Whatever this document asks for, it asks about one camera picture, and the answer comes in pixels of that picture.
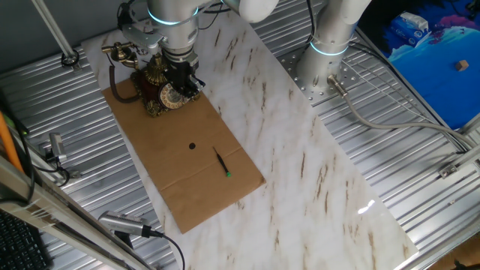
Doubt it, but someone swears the orange pole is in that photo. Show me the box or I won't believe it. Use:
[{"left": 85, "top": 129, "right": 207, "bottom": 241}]
[{"left": 0, "top": 112, "right": 24, "bottom": 173}]

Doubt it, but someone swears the blue tissue pack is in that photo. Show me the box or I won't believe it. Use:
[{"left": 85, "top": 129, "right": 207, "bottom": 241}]
[{"left": 388, "top": 10, "right": 431, "bottom": 48}]

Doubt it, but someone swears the black screwdriver green cap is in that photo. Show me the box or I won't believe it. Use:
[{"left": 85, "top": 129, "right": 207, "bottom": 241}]
[{"left": 212, "top": 145, "right": 232, "bottom": 179}]

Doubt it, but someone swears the black camera cable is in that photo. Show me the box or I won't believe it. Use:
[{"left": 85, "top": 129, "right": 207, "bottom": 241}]
[{"left": 149, "top": 229, "right": 187, "bottom": 270}]

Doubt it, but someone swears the brown phone handset cord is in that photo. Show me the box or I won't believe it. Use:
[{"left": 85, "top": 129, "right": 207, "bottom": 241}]
[{"left": 108, "top": 63, "right": 143, "bottom": 104}]

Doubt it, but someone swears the aluminium frame rail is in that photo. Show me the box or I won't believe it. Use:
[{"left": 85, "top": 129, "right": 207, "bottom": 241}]
[{"left": 0, "top": 155, "right": 151, "bottom": 270}]

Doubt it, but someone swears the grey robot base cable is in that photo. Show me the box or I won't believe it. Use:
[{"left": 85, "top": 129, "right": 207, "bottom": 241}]
[{"left": 326, "top": 73, "right": 477, "bottom": 151}]

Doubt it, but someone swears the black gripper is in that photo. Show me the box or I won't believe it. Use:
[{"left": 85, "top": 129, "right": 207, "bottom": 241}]
[{"left": 166, "top": 55, "right": 206, "bottom": 100}]

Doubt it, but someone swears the black base cable bundle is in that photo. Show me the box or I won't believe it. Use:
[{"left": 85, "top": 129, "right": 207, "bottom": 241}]
[{"left": 305, "top": 0, "right": 317, "bottom": 42}]

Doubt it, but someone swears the small metal corner bracket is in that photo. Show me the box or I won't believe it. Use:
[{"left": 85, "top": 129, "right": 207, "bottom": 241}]
[{"left": 438, "top": 163, "right": 461, "bottom": 179}]

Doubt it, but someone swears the black keyboard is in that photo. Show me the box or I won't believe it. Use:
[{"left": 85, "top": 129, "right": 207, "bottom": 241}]
[{"left": 0, "top": 209, "right": 50, "bottom": 270}]

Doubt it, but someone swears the silver ribbed camera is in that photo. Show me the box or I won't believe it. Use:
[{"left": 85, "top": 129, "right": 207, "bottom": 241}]
[{"left": 97, "top": 210, "right": 153, "bottom": 239}]

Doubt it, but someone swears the brown cardboard sheet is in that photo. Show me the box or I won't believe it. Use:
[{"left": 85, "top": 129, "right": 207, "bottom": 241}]
[
  {"left": 80, "top": 0, "right": 419, "bottom": 270},
  {"left": 101, "top": 76, "right": 267, "bottom": 235}
]

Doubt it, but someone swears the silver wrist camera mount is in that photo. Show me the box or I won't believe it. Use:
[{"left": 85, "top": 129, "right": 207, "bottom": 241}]
[{"left": 119, "top": 3, "right": 170, "bottom": 56}]

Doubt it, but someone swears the slim aluminium post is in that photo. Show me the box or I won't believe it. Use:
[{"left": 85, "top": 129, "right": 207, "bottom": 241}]
[{"left": 31, "top": 0, "right": 82, "bottom": 72}]

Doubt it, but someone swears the blue painted mat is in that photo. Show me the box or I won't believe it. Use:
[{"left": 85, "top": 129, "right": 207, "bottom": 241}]
[{"left": 358, "top": 0, "right": 480, "bottom": 131}]

